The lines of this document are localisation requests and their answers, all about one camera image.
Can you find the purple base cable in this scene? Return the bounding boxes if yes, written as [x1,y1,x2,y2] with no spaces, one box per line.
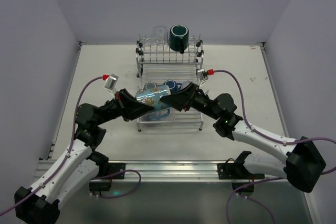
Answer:
[89,169,142,199]
[227,166,336,224]

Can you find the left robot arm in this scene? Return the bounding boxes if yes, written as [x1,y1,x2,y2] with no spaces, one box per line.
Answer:
[14,89,154,223]

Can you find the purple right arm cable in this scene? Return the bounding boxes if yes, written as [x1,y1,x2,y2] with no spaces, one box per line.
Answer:
[207,69,336,146]

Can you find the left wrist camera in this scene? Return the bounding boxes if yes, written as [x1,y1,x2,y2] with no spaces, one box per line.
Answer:
[103,74,119,95]

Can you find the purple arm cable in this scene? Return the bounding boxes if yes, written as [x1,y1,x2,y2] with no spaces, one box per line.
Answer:
[0,74,110,216]
[207,69,336,146]

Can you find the blue butterfly ceramic mug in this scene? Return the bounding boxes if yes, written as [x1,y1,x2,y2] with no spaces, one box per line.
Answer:
[136,85,171,121]

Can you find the dark green ceramic mug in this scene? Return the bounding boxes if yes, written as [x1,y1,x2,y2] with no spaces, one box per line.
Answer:
[169,24,189,54]

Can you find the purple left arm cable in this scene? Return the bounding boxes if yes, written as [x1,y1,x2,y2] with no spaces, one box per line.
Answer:
[0,74,110,216]

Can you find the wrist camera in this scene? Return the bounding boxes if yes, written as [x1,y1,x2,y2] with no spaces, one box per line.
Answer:
[103,74,119,95]
[196,69,208,88]

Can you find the silver wire dish rack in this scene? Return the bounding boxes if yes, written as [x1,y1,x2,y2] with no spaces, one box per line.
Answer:
[135,36,204,132]

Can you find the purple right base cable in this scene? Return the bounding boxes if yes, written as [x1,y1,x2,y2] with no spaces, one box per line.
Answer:
[227,166,336,224]

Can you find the dark blue faceted mug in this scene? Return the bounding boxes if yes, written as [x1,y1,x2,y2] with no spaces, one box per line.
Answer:
[163,80,182,93]

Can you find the aluminium frame rail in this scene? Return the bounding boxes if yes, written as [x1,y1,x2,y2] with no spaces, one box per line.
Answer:
[34,159,310,183]

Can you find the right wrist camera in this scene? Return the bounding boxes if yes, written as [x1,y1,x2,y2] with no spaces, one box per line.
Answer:
[196,69,208,88]

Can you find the clear faceted glass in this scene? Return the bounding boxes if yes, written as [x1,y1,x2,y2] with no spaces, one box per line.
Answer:
[181,80,192,89]

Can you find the grey faceted ceramic mug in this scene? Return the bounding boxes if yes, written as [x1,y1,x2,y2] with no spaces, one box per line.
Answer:
[143,81,158,91]

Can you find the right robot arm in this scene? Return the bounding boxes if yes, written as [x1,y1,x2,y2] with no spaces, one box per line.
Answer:
[160,83,326,193]

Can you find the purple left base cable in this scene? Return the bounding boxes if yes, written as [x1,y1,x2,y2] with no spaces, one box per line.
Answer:
[89,169,142,199]

